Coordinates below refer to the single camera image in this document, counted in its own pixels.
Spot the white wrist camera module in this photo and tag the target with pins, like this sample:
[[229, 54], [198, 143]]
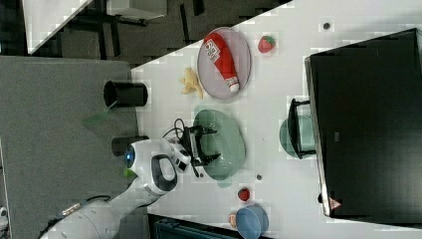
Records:
[[180, 157]]

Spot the grey round plate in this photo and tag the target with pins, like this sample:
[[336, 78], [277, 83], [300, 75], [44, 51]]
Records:
[[211, 80]]

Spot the yellow banana peel toy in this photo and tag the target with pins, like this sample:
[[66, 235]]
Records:
[[191, 83]]

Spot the dark blue crate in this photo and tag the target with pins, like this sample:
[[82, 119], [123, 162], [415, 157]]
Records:
[[165, 229]]

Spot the red strawberry toy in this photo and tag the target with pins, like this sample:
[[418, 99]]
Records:
[[266, 44]]

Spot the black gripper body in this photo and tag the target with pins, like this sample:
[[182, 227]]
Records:
[[191, 142]]

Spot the blue bowl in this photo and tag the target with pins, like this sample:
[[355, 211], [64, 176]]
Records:
[[252, 221]]

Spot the black cylinder post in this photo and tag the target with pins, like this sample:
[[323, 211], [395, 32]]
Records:
[[125, 95]]

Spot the green plastic strainer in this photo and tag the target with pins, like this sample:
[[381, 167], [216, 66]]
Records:
[[226, 140]]

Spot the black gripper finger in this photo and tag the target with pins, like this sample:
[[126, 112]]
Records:
[[206, 159], [206, 130]]

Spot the green plastic cup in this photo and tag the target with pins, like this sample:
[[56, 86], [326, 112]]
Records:
[[299, 141]]

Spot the red ketchup bottle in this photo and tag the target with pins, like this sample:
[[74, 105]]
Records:
[[220, 55]]

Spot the small red fruit toy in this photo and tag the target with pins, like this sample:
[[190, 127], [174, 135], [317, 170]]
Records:
[[244, 194]]

